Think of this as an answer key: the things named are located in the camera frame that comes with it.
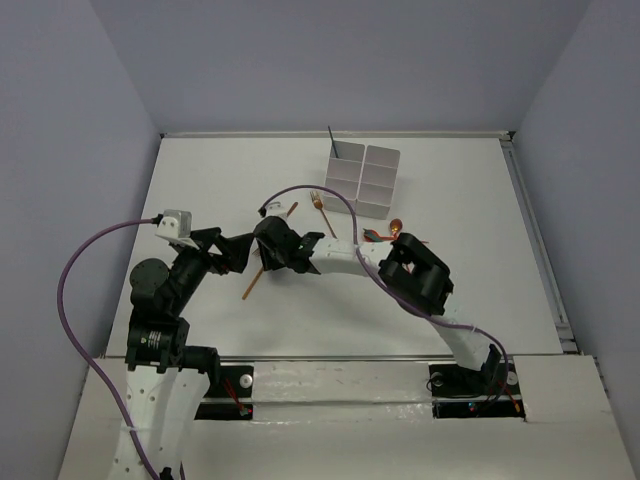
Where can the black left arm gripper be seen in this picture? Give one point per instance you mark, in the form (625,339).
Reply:
(211,248)

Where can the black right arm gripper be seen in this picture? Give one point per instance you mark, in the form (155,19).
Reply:
(269,260)

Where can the orange chopstick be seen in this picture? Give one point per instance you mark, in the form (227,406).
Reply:
(252,284)

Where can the teal chopstick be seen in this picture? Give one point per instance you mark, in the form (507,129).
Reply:
(333,142)

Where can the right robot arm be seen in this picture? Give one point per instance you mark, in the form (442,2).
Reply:
(404,268)

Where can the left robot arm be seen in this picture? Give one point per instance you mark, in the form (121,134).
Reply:
(166,378)

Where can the left white organizer box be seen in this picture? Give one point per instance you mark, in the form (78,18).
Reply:
(344,169)

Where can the white organizer box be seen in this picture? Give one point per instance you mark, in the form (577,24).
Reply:
(344,169)
(377,182)

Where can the orange plastic spoon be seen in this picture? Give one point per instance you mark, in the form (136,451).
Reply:
(372,236)

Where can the right white organizer box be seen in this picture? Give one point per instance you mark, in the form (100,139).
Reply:
(377,182)

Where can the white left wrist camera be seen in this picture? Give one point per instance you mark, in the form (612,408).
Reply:
(175,228)

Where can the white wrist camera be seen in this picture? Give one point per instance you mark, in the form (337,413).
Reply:
(273,208)
(175,228)

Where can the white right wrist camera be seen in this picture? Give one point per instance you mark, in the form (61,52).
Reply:
(273,208)

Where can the copper fork long handle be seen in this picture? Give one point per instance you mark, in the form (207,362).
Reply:
(291,209)

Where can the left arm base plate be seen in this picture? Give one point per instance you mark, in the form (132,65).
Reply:
(231,398)

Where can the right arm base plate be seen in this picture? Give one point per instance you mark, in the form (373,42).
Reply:
(462,394)

